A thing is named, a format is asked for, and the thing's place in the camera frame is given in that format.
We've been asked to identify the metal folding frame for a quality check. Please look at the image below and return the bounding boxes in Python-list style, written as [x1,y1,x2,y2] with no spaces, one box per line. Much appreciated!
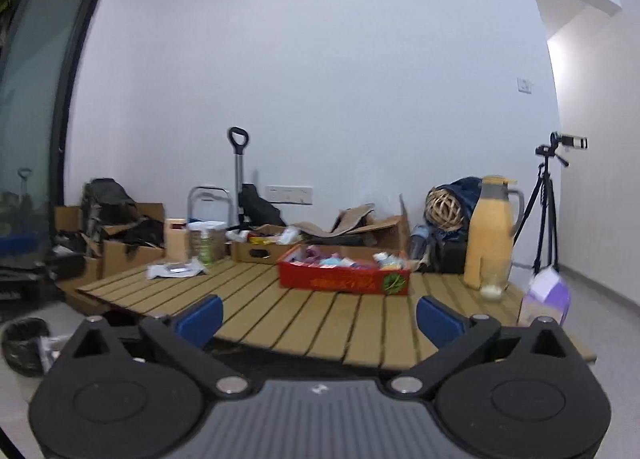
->
[187,186,233,224]

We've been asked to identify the purple tissue box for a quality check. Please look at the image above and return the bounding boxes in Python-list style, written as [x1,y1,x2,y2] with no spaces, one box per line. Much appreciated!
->
[517,266,572,327]

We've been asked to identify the large open cardboard box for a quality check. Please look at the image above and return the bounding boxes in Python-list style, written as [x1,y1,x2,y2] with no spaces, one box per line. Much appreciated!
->
[295,194,412,250]

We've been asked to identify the trolley handle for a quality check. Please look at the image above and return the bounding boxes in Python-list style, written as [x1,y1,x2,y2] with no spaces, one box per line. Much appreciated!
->
[227,127,250,230]

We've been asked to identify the clear storage jar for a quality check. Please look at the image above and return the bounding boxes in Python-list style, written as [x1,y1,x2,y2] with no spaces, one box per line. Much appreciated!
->
[187,221,228,262]

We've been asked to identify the white wall socket strip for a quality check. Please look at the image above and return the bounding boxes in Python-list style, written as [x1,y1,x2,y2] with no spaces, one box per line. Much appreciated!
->
[265,185,315,204]

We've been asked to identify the white papers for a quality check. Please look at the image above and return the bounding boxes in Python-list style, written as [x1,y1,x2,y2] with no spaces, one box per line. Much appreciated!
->
[146,260,207,280]

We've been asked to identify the dark blue bag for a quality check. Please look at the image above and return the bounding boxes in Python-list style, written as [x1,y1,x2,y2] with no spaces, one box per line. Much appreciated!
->
[427,177,483,240]

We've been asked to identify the black jacket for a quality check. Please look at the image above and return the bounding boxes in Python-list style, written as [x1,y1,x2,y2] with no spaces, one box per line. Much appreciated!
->
[120,218,166,247]

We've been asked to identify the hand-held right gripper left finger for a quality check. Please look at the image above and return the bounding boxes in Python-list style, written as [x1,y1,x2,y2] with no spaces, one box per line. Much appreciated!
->
[52,295,251,400]

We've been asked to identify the sliding glass door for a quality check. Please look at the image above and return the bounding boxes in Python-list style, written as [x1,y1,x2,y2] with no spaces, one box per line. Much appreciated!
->
[0,0,107,240]

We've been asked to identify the black trolley bag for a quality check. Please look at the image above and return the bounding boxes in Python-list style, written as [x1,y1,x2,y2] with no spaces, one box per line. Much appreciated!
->
[237,184,287,228]

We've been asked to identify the clear glass cup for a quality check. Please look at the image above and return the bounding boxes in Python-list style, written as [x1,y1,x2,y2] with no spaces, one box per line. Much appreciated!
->
[479,271,506,301]

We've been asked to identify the tan paper carton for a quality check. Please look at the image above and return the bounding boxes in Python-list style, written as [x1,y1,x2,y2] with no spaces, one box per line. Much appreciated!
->
[165,219,190,262]

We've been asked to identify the small cardboard box with handle hole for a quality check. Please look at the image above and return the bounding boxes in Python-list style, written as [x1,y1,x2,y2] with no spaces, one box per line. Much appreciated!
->
[230,225,303,265]

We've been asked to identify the blue water bottle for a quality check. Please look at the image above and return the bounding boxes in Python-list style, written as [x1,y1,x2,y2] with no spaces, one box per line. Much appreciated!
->
[409,225,431,260]

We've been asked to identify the red cardboard box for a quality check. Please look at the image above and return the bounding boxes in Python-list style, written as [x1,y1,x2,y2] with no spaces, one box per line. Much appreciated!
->
[277,245,412,297]

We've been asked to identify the yellow thermos jug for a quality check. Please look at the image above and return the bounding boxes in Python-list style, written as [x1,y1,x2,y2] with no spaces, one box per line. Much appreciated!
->
[462,175,526,292]

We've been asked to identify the black backpack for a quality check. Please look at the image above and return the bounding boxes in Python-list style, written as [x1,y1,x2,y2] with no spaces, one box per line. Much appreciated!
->
[81,178,138,250]

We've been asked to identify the brown cardboard box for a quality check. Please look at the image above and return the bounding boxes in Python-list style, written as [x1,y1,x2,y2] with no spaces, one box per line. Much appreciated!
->
[102,238,167,280]
[54,203,166,240]

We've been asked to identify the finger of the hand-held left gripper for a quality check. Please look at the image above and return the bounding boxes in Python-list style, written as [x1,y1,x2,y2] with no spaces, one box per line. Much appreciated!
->
[0,235,38,252]

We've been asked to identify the wicker ball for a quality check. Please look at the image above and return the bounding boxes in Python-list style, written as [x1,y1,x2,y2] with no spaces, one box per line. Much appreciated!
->
[425,189,463,230]

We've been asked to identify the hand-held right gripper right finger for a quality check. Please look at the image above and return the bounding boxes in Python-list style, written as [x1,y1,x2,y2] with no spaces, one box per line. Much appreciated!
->
[387,295,588,397]

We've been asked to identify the black case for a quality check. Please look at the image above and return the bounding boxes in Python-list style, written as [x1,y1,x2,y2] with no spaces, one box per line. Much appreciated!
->
[430,239,467,274]

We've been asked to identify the black trash bin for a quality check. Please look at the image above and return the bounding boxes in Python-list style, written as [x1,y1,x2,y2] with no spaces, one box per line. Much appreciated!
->
[1,317,51,378]

